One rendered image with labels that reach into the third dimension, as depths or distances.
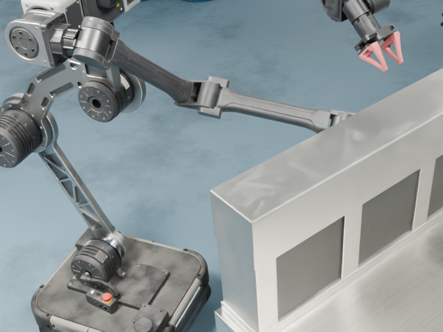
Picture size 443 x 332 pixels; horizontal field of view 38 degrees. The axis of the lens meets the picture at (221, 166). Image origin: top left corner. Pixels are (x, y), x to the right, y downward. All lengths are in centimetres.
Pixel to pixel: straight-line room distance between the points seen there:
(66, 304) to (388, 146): 199
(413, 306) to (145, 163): 292
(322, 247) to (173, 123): 323
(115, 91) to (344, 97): 243
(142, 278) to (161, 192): 92
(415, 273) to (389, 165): 19
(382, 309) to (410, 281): 7
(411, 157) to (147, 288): 184
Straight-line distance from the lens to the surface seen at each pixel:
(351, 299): 94
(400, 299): 95
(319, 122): 178
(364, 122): 89
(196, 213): 332
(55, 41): 169
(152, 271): 268
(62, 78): 226
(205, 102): 181
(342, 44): 491
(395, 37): 175
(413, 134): 89
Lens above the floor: 213
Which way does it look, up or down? 36 degrees down
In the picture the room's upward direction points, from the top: 5 degrees counter-clockwise
